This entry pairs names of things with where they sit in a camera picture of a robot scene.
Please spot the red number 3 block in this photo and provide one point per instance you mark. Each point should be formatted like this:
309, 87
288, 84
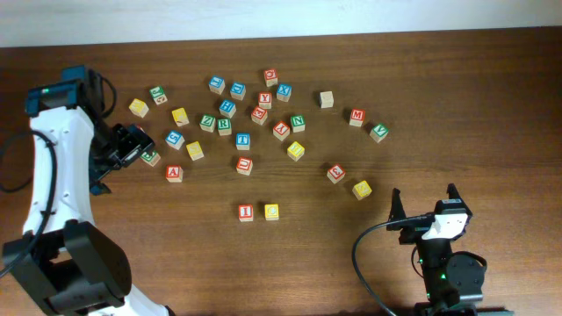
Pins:
336, 173

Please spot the green letter R block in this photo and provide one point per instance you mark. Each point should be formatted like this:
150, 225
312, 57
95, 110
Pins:
224, 127

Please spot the green letter Q block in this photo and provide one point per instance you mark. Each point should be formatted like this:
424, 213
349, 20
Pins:
158, 95

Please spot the yellow letter C block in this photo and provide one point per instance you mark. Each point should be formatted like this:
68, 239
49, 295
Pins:
271, 212

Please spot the blue number 5 block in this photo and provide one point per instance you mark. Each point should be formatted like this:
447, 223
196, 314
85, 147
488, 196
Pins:
175, 139

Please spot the red letter U block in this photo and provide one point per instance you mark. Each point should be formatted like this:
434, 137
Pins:
244, 166

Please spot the red letter E block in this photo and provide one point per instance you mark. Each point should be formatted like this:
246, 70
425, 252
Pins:
259, 115

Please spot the yellow block centre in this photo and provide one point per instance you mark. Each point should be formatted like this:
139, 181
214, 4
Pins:
295, 151

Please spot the blue letter X block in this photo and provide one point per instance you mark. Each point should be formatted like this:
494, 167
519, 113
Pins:
284, 92

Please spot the red letter A block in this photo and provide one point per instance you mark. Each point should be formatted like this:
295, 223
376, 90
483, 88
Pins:
174, 173

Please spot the green letter V block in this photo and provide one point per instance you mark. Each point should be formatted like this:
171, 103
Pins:
379, 132

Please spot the yellow block far left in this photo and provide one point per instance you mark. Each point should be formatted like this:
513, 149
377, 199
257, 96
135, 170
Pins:
138, 108

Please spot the blue letter H block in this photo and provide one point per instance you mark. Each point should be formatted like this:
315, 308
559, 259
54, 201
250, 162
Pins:
227, 108

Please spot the blue letter T block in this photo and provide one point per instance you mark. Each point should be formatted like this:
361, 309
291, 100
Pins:
242, 141

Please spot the red letter C block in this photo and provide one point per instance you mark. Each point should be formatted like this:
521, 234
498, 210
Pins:
270, 77

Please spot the red letter I block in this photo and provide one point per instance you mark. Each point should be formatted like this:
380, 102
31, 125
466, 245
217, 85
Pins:
246, 213

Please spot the red letter Y upright block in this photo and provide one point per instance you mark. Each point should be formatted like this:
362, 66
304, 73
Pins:
265, 100

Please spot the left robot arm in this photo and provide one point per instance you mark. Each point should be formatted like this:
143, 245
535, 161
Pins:
62, 261

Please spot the blue letter D block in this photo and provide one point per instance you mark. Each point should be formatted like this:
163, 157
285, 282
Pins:
238, 91

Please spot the red letter Y tilted block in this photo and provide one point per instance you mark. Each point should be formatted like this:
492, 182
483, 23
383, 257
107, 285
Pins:
281, 130

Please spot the red letter M block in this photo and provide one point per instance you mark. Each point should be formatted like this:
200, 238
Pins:
356, 117

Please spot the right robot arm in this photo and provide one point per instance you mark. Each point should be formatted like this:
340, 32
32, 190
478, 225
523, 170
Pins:
453, 280

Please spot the yellow letter S block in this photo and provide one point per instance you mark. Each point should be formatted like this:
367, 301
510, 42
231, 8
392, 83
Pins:
194, 150

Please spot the plain wooden block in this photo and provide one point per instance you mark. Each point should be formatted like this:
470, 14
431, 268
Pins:
326, 99

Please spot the green letter N block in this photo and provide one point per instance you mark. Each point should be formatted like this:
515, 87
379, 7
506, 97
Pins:
298, 123

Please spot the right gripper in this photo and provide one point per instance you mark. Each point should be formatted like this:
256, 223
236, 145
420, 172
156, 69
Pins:
413, 229

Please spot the yellow block upper middle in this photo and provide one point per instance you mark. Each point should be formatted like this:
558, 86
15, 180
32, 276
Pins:
180, 117

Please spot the yellow block near right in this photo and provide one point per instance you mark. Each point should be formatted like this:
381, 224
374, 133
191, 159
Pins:
362, 190

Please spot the green letter Z block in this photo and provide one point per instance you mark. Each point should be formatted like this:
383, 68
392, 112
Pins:
208, 123

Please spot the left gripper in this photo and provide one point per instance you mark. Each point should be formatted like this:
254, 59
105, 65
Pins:
139, 141

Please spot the green letter B right block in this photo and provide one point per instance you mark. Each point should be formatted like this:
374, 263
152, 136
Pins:
151, 158

